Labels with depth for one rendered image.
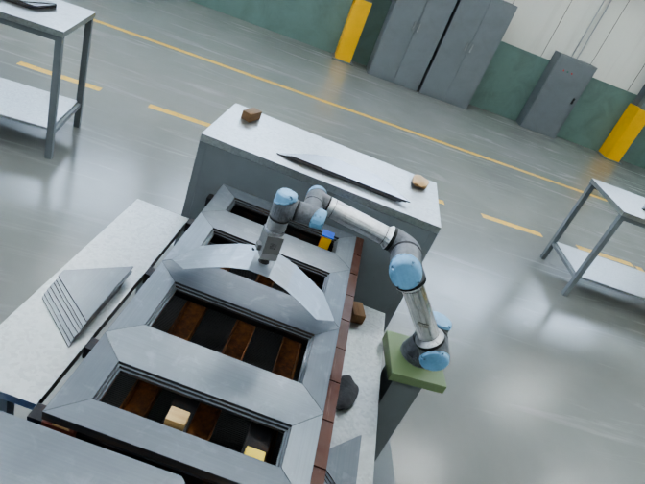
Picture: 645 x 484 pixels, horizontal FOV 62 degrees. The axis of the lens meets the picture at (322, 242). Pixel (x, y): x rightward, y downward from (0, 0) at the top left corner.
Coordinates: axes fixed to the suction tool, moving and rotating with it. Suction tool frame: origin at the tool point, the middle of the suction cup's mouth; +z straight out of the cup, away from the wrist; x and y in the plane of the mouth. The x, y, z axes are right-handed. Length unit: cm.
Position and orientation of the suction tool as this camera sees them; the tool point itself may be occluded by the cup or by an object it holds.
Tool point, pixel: (262, 263)
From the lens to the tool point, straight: 203.1
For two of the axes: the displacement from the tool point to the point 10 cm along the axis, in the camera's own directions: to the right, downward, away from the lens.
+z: -3.3, 8.0, 5.0
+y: 2.3, 5.8, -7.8
